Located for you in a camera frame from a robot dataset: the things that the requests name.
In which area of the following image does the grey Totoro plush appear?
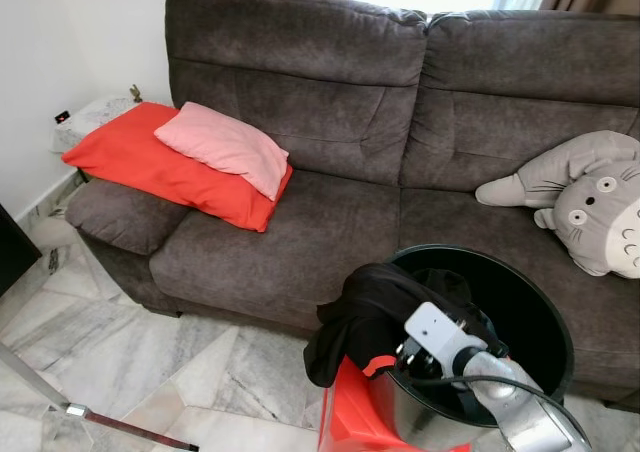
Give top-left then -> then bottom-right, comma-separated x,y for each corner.
475,130 -> 640,278

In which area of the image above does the silver metal clothes rack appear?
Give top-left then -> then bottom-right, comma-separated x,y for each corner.
0,342 -> 199,452

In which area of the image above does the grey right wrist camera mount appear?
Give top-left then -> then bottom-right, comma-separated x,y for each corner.
405,302 -> 481,373

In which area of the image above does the black garment with red stripe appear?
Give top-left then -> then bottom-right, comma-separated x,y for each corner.
303,262 -> 501,423

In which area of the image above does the black round bin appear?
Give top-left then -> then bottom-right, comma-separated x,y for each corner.
380,244 -> 576,452

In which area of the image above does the brown fabric sofa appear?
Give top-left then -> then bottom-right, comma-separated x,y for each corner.
65,0 -> 640,403

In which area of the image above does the white marble side table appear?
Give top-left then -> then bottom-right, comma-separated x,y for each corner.
52,94 -> 141,153

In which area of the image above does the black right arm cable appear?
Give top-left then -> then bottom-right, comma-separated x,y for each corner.
400,367 -> 591,452

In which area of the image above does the red plastic chair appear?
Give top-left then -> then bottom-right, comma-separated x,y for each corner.
318,355 -> 471,452

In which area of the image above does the red pillow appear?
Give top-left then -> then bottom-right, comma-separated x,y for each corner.
62,102 -> 294,233

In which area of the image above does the pink pillow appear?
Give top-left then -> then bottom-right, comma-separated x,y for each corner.
153,102 -> 291,201

